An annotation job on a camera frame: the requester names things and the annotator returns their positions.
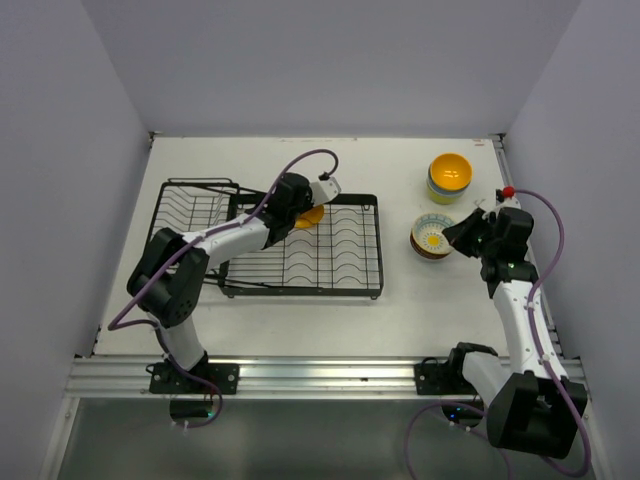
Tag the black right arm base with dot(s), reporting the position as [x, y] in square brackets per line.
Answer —
[450, 375]

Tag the smooth yellow bowl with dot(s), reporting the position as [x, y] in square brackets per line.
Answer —
[451, 160]

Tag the blue zigzag patterned bowl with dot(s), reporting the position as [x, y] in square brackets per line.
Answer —
[425, 256]

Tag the blue glossy bowl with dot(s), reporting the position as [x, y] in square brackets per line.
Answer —
[449, 182]

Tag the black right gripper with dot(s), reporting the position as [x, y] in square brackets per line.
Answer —
[458, 234]

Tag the aluminium mounting rail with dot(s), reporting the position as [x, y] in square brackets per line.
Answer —
[258, 378]

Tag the black wire dish rack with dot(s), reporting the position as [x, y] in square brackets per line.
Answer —
[341, 256]

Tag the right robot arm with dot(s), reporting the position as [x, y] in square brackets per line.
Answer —
[532, 404]

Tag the yellow teal patterned bowl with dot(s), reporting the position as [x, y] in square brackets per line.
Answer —
[426, 233]

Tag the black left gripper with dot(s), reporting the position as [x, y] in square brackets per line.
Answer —
[307, 200]

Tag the pale teal textured bowl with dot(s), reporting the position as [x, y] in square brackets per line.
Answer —
[433, 259]

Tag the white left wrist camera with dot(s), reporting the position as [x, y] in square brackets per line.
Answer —
[324, 190]

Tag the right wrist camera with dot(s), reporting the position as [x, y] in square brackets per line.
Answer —
[505, 197]

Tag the yellow ribbed bowl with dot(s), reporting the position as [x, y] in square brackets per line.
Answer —
[310, 218]

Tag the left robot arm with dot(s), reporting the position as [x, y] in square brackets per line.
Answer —
[167, 281]

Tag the brown diamond patterned bowl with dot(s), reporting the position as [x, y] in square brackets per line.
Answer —
[422, 252]

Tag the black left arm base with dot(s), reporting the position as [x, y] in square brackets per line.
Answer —
[196, 397]

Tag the lime green bowl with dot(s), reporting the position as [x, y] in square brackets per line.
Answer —
[441, 196]

